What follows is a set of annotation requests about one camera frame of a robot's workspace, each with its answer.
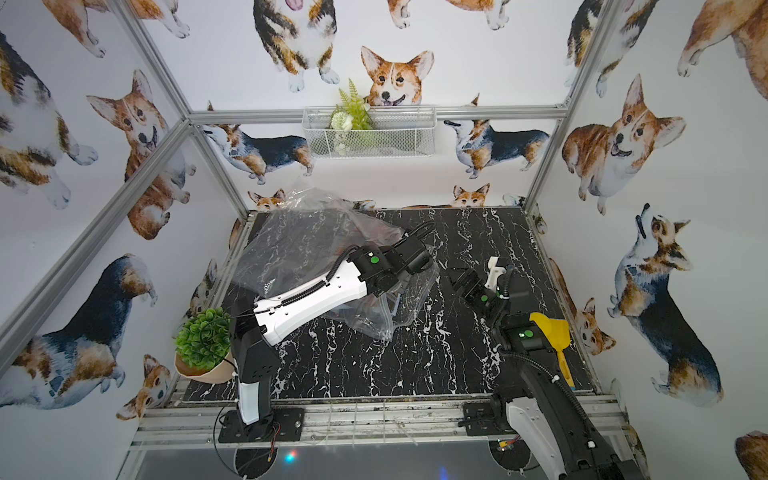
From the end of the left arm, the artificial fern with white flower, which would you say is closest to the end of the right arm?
the end of the left arm

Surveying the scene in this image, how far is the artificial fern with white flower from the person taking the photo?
81 cm

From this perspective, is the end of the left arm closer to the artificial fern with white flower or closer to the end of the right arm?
the end of the right arm
